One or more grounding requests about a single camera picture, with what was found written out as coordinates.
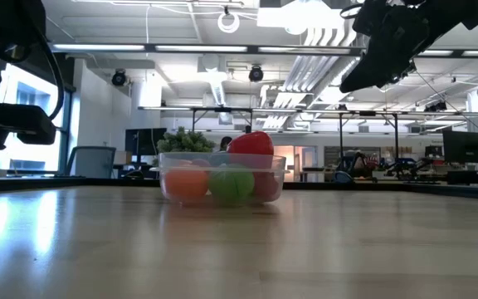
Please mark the person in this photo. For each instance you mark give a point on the person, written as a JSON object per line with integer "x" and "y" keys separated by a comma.
{"x": 225, "y": 143}

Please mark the red strawberry pale green leaves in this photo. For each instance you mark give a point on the red strawberry pale green leaves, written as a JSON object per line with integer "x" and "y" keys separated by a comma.
{"x": 266, "y": 187}

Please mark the orange toy mandarin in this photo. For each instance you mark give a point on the orange toy mandarin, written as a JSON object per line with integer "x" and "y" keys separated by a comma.
{"x": 186, "y": 183}

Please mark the clear plastic tupperware container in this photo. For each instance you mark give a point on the clear plastic tupperware container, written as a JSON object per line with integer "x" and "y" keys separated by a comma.
{"x": 222, "y": 160}

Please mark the large toy peach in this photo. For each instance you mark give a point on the large toy peach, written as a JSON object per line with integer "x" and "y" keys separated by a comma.
{"x": 201, "y": 163}

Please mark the black computer monitor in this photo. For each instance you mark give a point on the black computer monitor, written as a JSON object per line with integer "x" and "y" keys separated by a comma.
{"x": 143, "y": 141}
{"x": 465, "y": 146}

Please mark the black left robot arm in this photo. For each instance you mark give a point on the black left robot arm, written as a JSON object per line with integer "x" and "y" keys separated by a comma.
{"x": 6, "y": 124}

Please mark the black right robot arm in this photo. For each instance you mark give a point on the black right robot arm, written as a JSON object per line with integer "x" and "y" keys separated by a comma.
{"x": 477, "y": 12}

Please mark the long ceiling light bar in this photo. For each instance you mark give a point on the long ceiling light bar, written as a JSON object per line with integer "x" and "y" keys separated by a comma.
{"x": 201, "y": 48}

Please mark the black background rig frame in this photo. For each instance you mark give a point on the black background rig frame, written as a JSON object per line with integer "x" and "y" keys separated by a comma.
{"x": 340, "y": 137}

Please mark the red toy tomato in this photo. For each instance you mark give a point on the red toy tomato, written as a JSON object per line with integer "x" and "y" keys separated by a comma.
{"x": 250, "y": 145}

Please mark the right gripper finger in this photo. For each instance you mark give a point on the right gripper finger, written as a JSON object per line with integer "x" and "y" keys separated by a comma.
{"x": 367, "y": 74}

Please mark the green toy cabbage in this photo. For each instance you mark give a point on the green toy cabbage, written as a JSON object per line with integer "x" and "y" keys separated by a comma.
{"x": 231, "y": 184}

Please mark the gray office chair white base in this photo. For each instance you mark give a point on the gray office chair white base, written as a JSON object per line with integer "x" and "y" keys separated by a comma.
{"x": 94, "y": 162}

